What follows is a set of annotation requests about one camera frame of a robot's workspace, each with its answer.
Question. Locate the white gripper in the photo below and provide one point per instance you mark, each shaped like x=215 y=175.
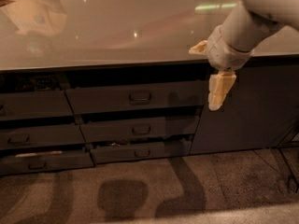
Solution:
x=224 y=56

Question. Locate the dark drawer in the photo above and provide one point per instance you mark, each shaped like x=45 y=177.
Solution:
x=136 y=97
x=138 y=128
x=153 y=150
x=33 y=105
x=43 y=136
x=45 y=163

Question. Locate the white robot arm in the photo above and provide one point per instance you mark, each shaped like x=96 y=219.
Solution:
x=232 y=43

